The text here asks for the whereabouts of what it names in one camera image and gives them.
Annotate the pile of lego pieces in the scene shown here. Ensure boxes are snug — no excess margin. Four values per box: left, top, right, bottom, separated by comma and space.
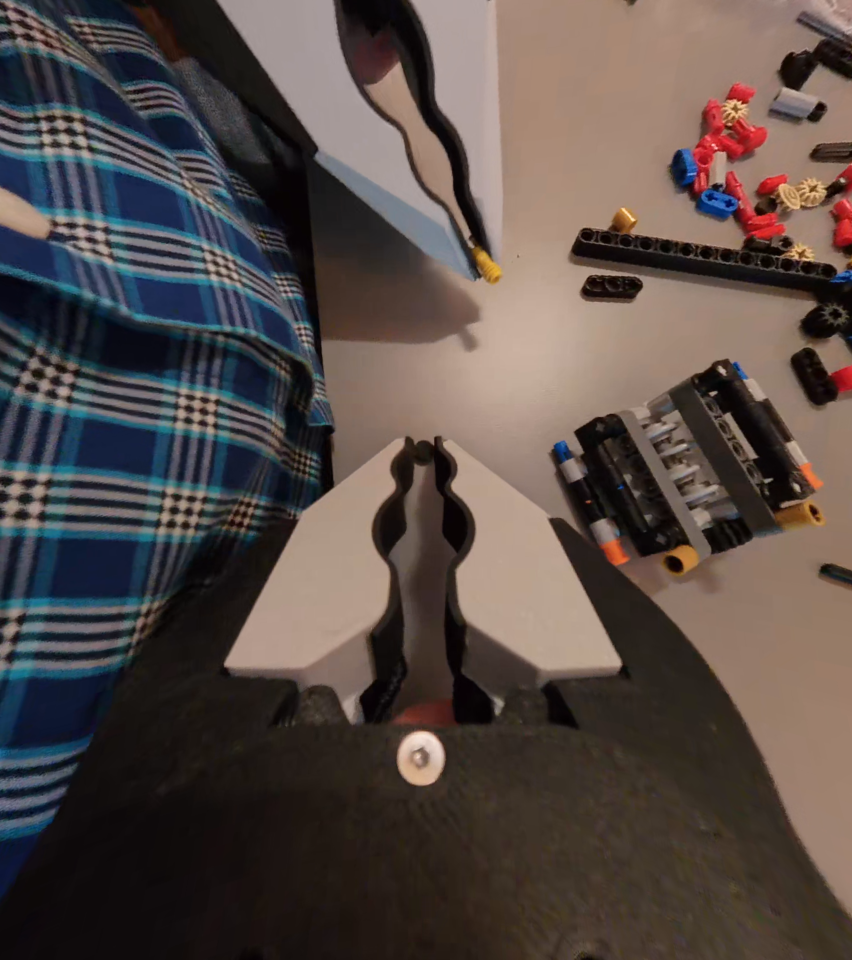
669, 0, 852, 436

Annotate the blue plaid shirt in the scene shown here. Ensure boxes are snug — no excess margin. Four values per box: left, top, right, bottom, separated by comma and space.
0, 0, 337, 955

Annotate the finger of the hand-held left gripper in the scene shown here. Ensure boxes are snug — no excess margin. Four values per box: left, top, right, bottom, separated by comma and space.
394, 0, 505, 262
216, 0, 483, 281

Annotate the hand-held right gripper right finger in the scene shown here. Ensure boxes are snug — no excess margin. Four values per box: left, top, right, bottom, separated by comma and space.
435, 437, 623, 705

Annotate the partly built lego engine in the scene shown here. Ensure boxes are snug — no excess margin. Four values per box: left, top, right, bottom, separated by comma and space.
552, 358, 826, 577

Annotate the short black lego beam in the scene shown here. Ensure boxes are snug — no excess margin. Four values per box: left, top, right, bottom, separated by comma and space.
581, 273, 645, 302

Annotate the long black lego beam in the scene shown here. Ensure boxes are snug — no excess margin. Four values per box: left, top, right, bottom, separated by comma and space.
572, 227, 841, 301

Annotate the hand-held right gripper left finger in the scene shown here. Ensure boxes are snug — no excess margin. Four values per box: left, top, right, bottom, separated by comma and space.
225, 436, 427, 708

